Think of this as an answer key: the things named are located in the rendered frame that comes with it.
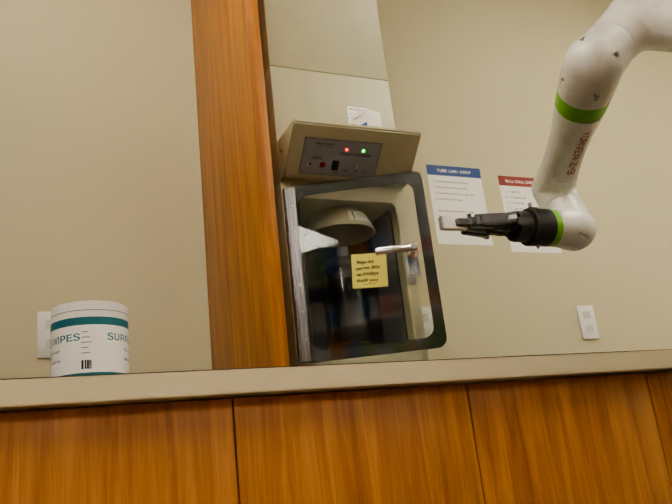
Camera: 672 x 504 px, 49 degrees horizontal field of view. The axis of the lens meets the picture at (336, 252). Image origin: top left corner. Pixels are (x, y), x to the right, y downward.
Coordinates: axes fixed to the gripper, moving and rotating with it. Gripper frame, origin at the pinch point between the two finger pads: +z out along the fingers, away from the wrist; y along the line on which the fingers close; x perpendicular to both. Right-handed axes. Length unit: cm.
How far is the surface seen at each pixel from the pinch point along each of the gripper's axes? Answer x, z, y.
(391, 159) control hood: -17.3, 11.2, -4.4
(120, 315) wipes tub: 22, 74, 4
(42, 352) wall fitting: 16, 85, -53
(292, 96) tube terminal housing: -35.3, 31.9, -11.0
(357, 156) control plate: -17.3, 20.1, -4.3
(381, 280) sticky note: 13.2, 19.6, -1.5
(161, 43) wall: -74, 54, -54
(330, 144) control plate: -18.9, 27.3, -2.6
